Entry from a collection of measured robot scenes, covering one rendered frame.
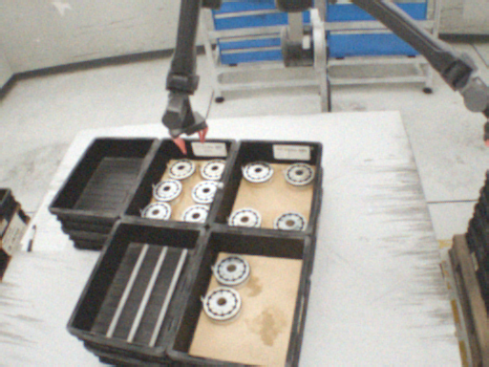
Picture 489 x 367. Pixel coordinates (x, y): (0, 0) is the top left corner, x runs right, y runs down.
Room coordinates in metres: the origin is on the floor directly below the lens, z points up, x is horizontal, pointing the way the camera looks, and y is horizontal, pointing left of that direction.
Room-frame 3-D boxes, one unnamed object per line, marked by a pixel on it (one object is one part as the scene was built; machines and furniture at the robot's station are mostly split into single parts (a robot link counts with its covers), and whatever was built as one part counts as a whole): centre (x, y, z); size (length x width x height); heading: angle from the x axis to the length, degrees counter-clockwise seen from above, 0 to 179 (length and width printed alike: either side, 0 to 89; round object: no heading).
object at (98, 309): (0.67, 0.34, 0.87); 0.40 x 0.30 x 0.11; 160
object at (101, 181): (1.15, 0.49, 0.87); 0.40 x 0.30 x 0.11; 160
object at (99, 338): (0.67, 0.34, 0.92); 0.40 x 0.30 x 0.02; 160
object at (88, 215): (1.15, 0.49, 0.92); 0.40 x 0.30 x 0.02; 160
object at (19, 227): (1.43, 1.24, 0.41); 0.31 x 0.02 x 0.16; 167
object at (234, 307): (0.59, 0.12, 0.86); 0.10 x 0.10 x 0.01
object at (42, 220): (1.20, 0.81, 0.70); 0.33 x 0.23 x 0.01; 167
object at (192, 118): (1.02, 0.13, 1.17); 0.10 x 0.07 x 0.07; 115
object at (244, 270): (0.70, 0.08, 0.86); 0.10 x 0.10 x 0.01
